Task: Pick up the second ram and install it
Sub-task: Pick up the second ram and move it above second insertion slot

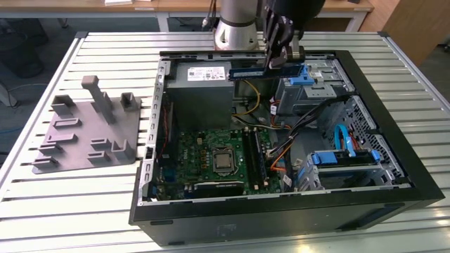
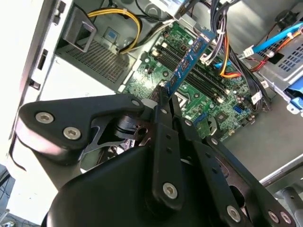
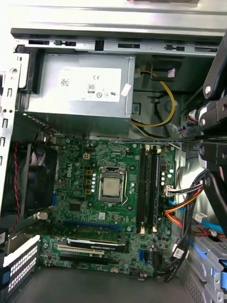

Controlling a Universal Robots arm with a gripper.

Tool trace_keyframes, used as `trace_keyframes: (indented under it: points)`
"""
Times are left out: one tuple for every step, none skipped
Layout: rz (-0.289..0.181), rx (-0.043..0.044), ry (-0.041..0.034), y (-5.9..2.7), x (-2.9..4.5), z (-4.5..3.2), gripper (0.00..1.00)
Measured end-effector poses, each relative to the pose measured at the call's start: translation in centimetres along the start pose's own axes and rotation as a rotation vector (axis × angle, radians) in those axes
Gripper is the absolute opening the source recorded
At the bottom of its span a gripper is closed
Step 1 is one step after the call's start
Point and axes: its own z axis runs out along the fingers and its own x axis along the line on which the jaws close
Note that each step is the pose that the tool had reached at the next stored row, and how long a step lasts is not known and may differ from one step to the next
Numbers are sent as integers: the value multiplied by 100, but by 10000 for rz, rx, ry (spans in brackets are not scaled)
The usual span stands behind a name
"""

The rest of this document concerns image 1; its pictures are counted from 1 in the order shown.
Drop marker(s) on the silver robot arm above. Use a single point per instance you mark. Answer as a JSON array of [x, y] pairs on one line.
[[235, 34]]

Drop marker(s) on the white board connector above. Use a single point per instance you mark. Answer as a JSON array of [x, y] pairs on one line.
[[270, 153]]

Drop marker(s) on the wooden desk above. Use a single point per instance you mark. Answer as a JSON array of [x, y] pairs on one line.
[[70, 7]]

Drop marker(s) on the grey parts rack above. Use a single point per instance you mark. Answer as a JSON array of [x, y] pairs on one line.
[[95, 126]]

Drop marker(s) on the silver CPU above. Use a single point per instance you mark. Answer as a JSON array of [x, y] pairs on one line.
[[223, 161]]

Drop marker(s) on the black office chair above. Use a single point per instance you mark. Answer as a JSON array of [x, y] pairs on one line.
[[20, 52]]

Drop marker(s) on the hard disk in blue carrier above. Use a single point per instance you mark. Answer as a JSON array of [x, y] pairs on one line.
[[328, 159]]

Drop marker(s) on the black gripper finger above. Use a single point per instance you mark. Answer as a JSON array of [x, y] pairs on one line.
[[298, 54], [275, 37]]

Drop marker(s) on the black PC case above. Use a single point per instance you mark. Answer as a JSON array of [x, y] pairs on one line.
[[281, 208]]

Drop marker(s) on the black CPU socket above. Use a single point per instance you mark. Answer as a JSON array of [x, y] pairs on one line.
[[222, 149]]

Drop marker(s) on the grey metal disk bay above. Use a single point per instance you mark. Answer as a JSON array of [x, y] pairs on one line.
[[352, 170]]

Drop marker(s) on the black RAM slot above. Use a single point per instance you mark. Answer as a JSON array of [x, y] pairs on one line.
[[250, 158]]

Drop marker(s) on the black graphics card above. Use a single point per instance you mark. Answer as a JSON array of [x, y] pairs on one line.
[[218, 189]]

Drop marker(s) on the green motherboard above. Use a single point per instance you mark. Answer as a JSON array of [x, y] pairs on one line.
[[191, 147]]

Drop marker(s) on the white box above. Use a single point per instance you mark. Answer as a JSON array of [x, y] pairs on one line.
[[118, 2]]

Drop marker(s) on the blue expansion slot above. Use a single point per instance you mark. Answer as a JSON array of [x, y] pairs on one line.
[[170, 175]]

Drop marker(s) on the blue plastic drive carrier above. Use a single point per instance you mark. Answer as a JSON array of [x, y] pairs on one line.
[[298, 80]]

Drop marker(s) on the grey power supply unit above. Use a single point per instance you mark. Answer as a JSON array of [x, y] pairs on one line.
[[201, 105]]

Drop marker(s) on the grey metal drive cage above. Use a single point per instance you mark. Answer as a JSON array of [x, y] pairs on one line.
[[317, 92]]

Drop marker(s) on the wooden cabinet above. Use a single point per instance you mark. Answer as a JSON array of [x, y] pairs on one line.
[[414, 26]]

